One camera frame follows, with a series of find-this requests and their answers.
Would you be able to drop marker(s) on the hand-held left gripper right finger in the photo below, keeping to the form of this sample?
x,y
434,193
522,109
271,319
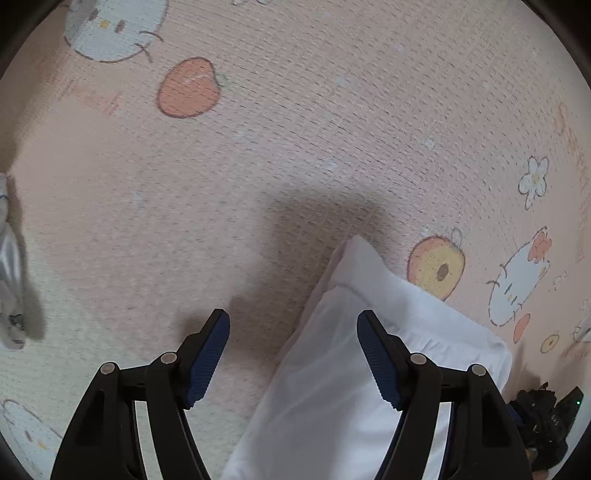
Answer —
x,y
376,364

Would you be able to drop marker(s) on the small white blue-patterned cloth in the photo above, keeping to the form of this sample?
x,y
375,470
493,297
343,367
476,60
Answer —
x,y
11,286

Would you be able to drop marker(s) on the white shirt with navy trim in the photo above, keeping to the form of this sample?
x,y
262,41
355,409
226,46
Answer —
x,y
323,369

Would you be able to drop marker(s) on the pink cream printed blanket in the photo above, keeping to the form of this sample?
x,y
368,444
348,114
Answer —
x,y
277,138

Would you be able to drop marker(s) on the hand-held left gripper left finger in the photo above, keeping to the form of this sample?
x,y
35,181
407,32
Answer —
x,y
207,364

